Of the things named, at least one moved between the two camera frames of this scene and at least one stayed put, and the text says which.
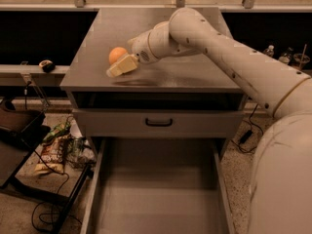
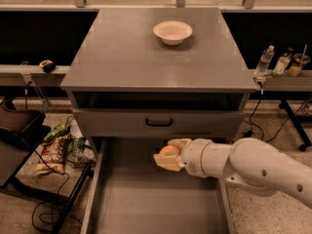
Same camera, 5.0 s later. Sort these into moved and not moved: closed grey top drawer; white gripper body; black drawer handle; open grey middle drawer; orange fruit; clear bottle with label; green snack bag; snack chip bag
Moved: orange fruit; white gripper body
Not moved: green snack bag; open grey middle drawer; closed grey top drawer; clear bottle with label; black drawer handle; snack chip bag
